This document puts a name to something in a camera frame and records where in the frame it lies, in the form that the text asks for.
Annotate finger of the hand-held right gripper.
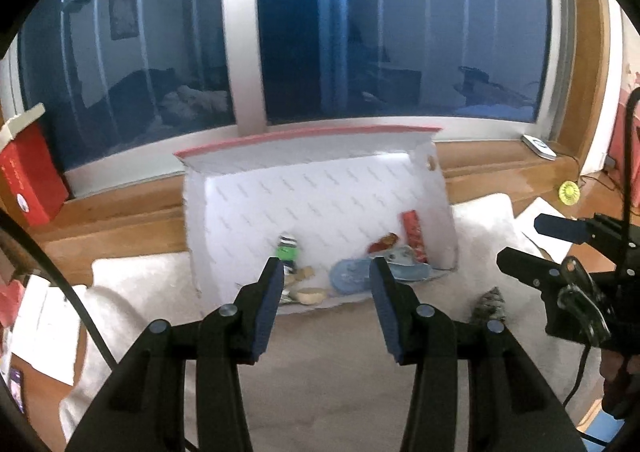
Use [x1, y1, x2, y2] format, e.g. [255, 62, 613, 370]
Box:
[533, 213, 601, 244]
[496, 247, 566, 294]

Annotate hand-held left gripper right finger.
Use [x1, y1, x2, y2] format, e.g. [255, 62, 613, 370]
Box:
[369, 256, 588, 452]

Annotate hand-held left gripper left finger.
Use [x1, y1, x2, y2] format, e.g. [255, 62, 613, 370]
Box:
[65, 256, 286, 452]

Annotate grey plastic plate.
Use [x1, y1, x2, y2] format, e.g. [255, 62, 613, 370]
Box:
[390, 259, 433, 281]

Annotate round wooden disc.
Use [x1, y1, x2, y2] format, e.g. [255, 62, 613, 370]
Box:
[291, 287, 328, 305]

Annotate notched wooden block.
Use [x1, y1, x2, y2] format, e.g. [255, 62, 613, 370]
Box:
[287, 266, 317, 288]

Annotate light blue oval case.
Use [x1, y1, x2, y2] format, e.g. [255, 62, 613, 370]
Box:
[329, 258, 373, 295]

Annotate green frog toy striped hat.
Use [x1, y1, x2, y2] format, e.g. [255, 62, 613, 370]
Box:
[276, 233, 301, 275]

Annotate small red gold toy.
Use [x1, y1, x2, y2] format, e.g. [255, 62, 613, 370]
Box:
[367, 232, 401, 253]

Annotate red cylinder tube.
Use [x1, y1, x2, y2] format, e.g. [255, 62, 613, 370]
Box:
[398, 210, 429, 263]

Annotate red cardboard box white inside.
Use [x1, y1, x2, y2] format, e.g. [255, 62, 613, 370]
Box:
[173, 125, 461, 317]

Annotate person's right hand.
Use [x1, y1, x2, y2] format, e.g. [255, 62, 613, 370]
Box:
[599, 347, 640, 420]

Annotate white paper sheet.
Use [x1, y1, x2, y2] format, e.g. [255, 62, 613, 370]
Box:
[515, 197, 576, 258]

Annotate small yellow-green fan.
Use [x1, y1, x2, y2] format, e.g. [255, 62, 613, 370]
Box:
[557, 180, 581, 205]

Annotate grey remote control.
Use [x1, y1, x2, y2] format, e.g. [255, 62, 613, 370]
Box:
[521, 133, 557, 162]

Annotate white fluffy blanket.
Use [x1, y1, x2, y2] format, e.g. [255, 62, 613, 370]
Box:
[59, 192, 606, 452]

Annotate wooden window sill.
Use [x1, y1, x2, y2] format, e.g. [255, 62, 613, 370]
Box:
[30, 152, 601, 258]

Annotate white paper sheets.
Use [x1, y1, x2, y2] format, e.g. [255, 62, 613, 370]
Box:
[10, 274, 88, 385]

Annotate red cardboard piece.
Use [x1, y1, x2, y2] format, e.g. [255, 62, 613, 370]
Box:
[0, 282, 26, 328]

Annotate dark smartphone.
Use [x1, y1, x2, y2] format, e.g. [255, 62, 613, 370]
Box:
[7, 366, 26, 415]

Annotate large glass window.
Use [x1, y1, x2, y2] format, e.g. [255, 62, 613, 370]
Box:
[15, 0, 566, 178]

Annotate tall red carton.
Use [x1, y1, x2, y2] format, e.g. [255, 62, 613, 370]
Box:
[0, 103, 70, 228]

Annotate red printed wall panel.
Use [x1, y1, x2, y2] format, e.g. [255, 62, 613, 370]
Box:
[612, 67, 640, 213]

